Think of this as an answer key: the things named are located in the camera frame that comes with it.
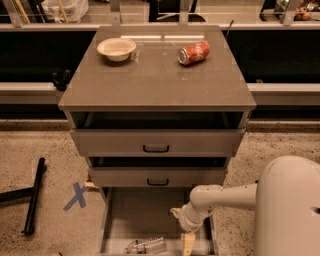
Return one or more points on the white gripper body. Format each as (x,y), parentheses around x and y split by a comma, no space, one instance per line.
(187,219)

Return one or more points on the clear plastic water bottle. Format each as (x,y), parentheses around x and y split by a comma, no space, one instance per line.
(147,246)

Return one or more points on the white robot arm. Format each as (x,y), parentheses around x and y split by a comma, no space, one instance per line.
(286,201)

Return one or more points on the grey bottom drawer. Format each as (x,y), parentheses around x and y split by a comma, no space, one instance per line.
(141,213)

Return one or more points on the grey drawer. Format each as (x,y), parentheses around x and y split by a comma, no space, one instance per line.
(157,134)
(141,213)
(157,171)

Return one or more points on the grey middle drawer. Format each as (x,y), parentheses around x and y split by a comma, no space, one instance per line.
(157,171)

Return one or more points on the grey drawer cabinet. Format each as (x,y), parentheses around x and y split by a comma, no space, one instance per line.
(153,80)

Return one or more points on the grey top drawer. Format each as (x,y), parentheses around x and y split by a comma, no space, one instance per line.
(157,134)

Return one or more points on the blue tape cross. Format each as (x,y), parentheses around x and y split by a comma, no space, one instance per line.
(77,198)

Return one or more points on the orange soda can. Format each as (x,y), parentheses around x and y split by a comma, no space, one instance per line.
(193,53)

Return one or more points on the black left floor stand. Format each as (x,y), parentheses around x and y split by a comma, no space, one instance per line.
(32,193)

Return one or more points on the white paper bowl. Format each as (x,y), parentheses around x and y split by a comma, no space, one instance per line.
(116,49)

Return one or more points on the white plastic bag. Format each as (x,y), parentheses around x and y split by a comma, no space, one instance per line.
(65,11)

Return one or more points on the black clamp on rail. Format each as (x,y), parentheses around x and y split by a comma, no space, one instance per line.
(61,81)

